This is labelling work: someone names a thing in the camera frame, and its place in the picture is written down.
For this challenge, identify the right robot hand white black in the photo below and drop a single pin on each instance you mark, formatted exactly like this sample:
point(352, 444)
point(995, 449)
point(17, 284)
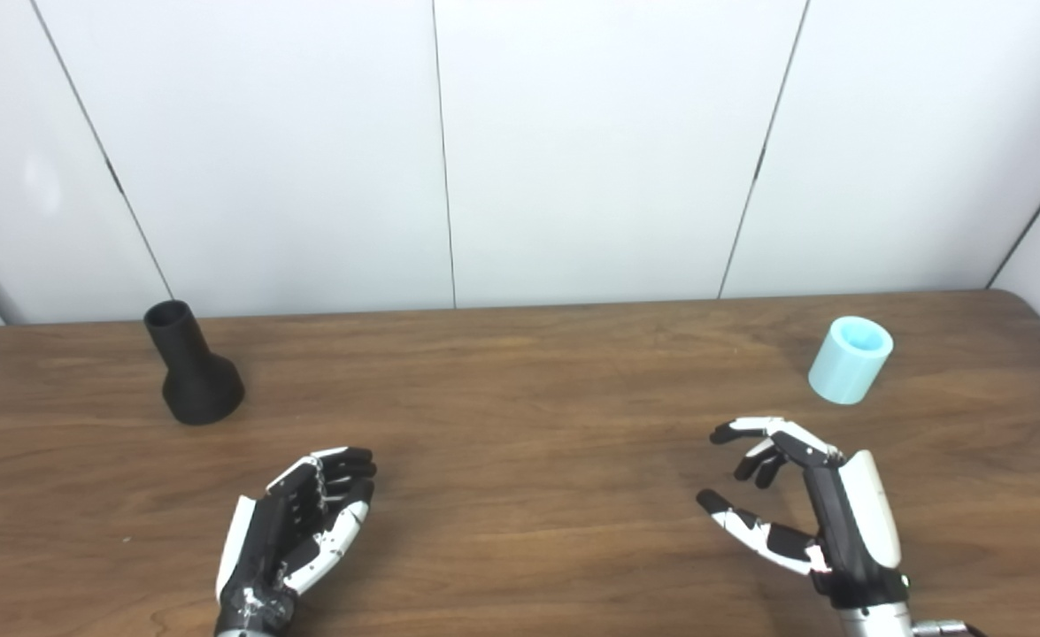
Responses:
point(847, 531)

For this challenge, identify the black funnel-shaped nozzle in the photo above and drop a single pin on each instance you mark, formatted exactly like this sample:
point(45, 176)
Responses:
point(192, 376)

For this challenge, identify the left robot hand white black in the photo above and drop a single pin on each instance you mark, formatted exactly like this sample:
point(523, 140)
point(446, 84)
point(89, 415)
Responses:
point(263, 540)

